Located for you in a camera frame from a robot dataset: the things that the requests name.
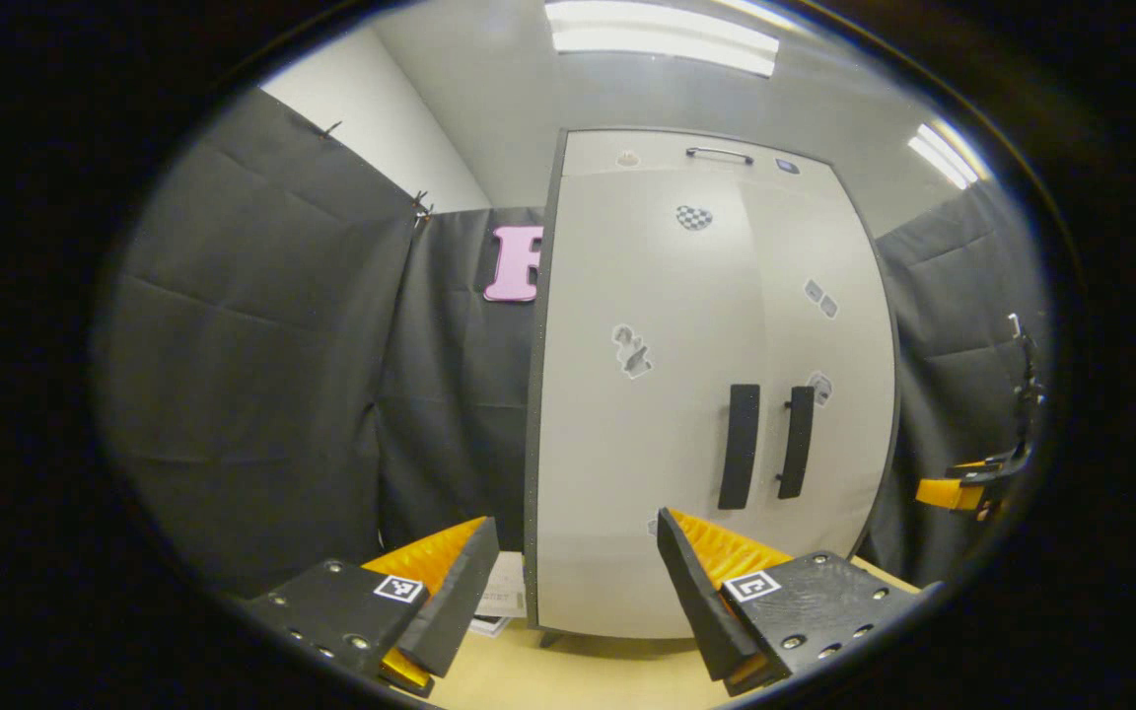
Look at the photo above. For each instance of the black backdrop cloth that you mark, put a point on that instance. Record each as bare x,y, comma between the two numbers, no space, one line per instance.
252,345
450,414
953,325

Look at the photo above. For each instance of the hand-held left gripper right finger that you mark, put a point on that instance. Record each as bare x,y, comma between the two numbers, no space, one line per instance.
701,602

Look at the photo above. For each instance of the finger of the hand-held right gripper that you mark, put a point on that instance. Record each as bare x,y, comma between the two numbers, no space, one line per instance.
953,493

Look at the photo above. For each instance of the white paper booklets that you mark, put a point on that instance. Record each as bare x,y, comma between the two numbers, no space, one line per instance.
507,592

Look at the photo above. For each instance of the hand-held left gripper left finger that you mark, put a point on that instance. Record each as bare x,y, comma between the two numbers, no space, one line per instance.
450,602

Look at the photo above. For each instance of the grey shoe cabinet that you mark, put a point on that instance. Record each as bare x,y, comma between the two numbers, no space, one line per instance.
540,394

